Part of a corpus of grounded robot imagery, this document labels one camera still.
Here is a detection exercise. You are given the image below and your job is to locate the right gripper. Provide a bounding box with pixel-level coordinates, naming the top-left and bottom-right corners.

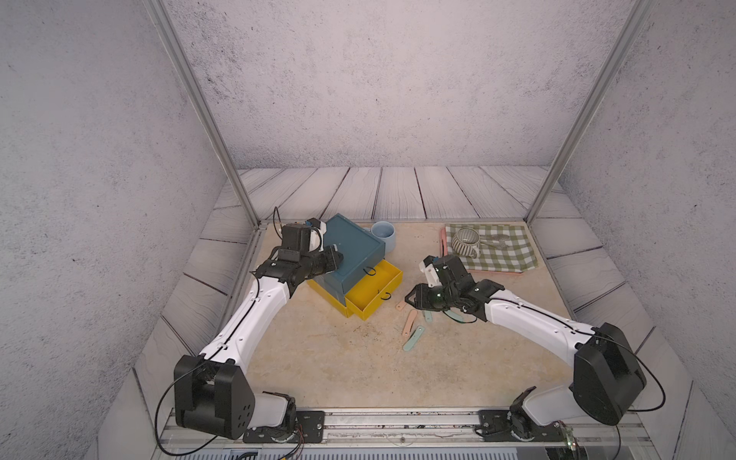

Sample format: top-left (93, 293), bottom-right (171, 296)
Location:
top-left (402, 283), bottom-right (459, 312)

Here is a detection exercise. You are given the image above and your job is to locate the yellow drawer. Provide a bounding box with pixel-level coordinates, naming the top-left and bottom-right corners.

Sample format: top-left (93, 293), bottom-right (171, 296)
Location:
top-left (345, 260), bottom-right (404, 321)

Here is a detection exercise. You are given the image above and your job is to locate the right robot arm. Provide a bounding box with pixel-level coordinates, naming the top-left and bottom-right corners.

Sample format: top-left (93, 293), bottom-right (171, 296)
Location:
top-left (404, 255), bottom-right (647, 442)

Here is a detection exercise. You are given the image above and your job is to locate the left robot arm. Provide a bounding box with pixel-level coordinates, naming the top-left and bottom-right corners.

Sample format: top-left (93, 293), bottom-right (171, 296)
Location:
top-left (174, 245), bottom-right (344, 440)

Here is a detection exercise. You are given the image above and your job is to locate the teal and yellow drawer cabinet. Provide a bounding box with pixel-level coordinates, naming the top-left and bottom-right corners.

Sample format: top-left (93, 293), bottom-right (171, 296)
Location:
top-left (309, 214), bottom-right (385, 317)

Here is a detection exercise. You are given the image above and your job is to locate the pink tray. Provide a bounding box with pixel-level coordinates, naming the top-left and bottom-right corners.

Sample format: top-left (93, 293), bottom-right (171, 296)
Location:
top-left (439, 226), bottom-right (521, 276)

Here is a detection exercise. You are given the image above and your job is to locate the light blue mug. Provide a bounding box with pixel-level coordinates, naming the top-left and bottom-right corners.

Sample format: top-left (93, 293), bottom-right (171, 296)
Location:
top-left (371, 220), bottom-right (397, 254)

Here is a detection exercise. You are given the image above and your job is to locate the striped ceramic cup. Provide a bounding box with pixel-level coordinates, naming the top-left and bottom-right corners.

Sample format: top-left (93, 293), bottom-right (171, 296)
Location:
top-left (452, 227), bottom-right (480, 259)

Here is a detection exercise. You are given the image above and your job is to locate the green checkered cloth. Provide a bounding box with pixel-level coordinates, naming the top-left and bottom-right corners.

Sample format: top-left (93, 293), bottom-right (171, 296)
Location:
top-left (445, 223), bottom-right (538, 273)

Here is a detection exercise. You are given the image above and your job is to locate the metal spoon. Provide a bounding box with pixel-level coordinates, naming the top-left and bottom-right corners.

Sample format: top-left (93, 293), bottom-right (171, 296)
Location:
top-left (478, 236), bottom-right (514, 250)

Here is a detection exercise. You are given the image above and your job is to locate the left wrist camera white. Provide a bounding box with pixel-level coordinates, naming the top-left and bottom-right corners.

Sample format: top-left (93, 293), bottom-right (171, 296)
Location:
top-left (305, 218), bottom-right (327, 252)

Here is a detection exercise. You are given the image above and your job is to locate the aluminium front rail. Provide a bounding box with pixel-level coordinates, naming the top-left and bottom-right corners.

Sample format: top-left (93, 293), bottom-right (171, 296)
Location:
top-left (160, 407), bottom-right (659, 459)

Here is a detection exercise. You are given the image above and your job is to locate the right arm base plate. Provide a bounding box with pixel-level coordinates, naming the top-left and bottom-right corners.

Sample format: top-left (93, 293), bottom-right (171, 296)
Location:
top-left (473, 409), bottom-right (565, 444)

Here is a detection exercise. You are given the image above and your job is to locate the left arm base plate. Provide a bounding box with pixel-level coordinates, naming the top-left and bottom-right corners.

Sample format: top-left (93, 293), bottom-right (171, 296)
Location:
top-left (243, 410), bottom-right (326, 445)

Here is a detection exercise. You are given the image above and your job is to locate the left aluminium frame post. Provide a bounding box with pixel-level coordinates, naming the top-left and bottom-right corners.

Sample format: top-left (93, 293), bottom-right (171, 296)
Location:
top-left (143, 0), bottom-right (260, 227)

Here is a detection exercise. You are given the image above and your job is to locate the aluminium frame post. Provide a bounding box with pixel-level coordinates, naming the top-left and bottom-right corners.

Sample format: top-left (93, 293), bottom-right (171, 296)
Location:
top-left (524, 0), bottom-right (654, 226)
top-left (143, 0), bottom-right (260, 227)

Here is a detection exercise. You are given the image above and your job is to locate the right aluminium frame post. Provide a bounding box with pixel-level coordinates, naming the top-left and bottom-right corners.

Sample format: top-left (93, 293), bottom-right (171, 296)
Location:
top-left (524, 0), bottom-right (654, 226)

